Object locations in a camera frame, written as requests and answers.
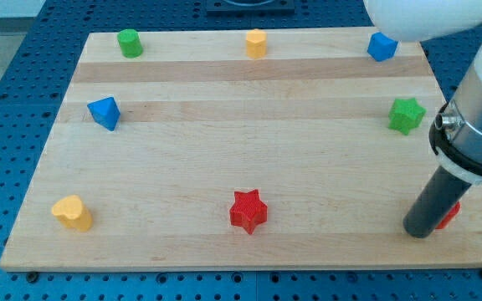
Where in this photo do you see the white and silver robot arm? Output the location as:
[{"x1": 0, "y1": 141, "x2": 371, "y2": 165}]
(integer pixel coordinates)
[{"x1": 364, "y1": 0, "x2": 482, "y2": 185}]

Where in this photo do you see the red star block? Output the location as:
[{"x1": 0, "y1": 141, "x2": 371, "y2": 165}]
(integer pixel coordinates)
[{"x1": 229, "y1": 189, "x2": 268, "y2": 235}]

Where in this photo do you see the green star block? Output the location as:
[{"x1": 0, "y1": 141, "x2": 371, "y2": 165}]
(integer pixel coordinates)
[{"x1": 388, "y1": 98, "x2": 427, "y2": 135}]

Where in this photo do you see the light wooden board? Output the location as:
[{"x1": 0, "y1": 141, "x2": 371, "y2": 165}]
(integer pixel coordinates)
[{"x1": 0, "y1": 27, "x2": 482, "y2": 272}]

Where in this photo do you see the yellow hexagon block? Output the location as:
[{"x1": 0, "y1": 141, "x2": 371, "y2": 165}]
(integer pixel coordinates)
[{"x1": 245, "y1": 28, "x2": 267, "y2": 59}]

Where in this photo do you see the blue triangle block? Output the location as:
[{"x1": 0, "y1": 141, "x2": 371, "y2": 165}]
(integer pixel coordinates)
[{"x1": 87, "y1": 97, "x2": 121, "y2": 131}]

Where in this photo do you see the green cylinder block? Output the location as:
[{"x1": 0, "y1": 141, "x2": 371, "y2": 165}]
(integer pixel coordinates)
[{"x1": 116, "y1": 28, "x2": 143, "y2": 59}]

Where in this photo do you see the blue cube block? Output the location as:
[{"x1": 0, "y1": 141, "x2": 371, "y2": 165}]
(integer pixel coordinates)
[{"x1": 367, "y1": 32, "x2": 398, "y2": 62}]

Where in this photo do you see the yellow heart block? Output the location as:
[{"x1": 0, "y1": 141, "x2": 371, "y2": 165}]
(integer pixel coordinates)
[{"x1": 51, "y1": 195, "x2": 93, "y2": 232}]

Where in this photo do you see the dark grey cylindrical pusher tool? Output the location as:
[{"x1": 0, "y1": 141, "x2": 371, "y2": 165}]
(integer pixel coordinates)
[{"x1": 403, "y1": 166, "x2": 471, "y2": 238}]

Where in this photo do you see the red block behind tool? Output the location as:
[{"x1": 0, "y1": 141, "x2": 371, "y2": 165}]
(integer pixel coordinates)
[{"x1": 436, "y1": 202, "x2": 461, "y2": 230}]

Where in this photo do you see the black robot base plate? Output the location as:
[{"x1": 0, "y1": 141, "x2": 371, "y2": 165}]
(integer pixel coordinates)
[{"x1": 203, "y1": 0, "x2": 295, "y2": 16}]

